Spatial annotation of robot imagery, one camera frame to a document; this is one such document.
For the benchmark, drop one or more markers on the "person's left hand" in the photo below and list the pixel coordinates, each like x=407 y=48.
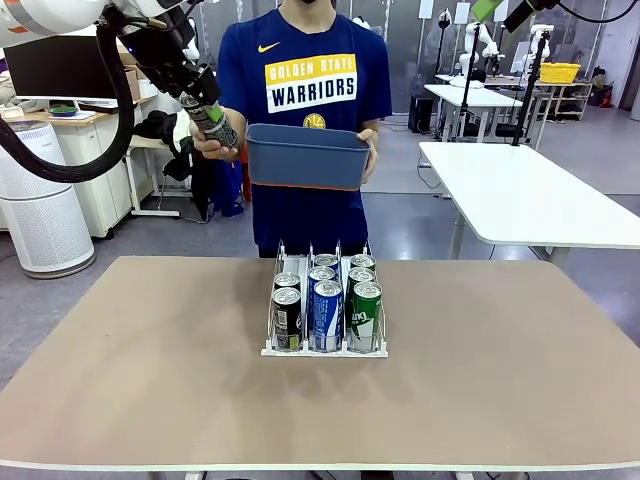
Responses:
x=372 y=150

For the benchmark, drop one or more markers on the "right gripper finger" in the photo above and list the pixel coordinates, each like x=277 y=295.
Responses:
x=525 y=15
x=486 y=10

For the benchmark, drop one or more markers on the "black light stand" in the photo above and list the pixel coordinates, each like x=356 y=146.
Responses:
x=443 y=19

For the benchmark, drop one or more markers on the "yellow plastic crate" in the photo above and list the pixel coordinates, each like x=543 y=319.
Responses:
x=560 y=74

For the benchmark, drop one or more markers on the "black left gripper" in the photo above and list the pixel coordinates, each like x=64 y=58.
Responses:
x=165 y=50

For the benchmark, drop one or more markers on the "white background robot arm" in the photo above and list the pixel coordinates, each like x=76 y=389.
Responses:
x=194 y=50
x=472 y=37
x=542 y=40

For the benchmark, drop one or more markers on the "white air purifier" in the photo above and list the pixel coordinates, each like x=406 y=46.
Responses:
x=45 y=235

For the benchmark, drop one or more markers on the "small white box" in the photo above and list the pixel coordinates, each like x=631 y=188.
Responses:
x=147 y=90

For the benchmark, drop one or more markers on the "black computer tower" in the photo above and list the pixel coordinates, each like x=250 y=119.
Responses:
x=422 y=115

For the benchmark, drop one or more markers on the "orange jacket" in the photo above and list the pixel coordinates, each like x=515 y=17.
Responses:
x=246 y=175

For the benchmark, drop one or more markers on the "blue white Pocari can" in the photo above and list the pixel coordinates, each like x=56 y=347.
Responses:
x=327 y=320

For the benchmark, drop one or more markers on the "white background table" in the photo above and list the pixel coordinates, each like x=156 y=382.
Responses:
x=445 y=91

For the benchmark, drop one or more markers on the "person in blue t-shirt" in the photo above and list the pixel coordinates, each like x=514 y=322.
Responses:
x=305 y=60

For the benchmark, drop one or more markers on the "black computer monitor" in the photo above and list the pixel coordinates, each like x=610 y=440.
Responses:
x=50 y=70

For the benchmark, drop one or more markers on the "green round dish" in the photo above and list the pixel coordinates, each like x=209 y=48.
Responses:
x=63 y=109

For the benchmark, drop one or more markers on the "person's right hand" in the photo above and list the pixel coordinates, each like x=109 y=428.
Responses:
x=220 y=155

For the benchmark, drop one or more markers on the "dark navy jacket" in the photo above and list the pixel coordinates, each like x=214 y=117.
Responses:
x=220 y=190

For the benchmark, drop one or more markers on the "black beverage can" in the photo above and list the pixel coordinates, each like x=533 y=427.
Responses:
x=287 y=280
x=286 y=320
x=222 y=130

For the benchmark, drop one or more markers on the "blue plastic bin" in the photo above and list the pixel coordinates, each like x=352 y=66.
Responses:
x=307 y=162

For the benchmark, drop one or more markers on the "green white beer can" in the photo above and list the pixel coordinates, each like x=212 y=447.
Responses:
x=367 y=305

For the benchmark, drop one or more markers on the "person's left forearm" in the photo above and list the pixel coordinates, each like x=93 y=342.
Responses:
x=372 y=125

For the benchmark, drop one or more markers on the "black keyboard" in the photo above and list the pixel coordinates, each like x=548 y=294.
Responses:
x=97 y=106

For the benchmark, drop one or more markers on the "wooden low shelf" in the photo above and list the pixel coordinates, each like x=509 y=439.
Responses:
x=565 y=86

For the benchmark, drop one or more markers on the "white side table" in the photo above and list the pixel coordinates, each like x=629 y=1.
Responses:
x=530 y=200

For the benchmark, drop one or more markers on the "person's right forearm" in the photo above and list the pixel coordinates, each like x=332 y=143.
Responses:
x=242 y=127

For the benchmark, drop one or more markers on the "white office desk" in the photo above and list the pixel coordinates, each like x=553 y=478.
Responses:
x=110 y=200

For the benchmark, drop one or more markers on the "black camera stand pole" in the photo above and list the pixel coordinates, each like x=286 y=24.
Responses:
x=531 y=85
x=467 y=95

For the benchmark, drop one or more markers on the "red canister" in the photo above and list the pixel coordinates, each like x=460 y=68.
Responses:
x=605 y=97

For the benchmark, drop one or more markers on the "beige top rolling table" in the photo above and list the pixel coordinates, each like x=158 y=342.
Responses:
x=145 y=143

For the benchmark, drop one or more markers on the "black jacket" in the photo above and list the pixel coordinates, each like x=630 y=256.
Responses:
x=152 y=127

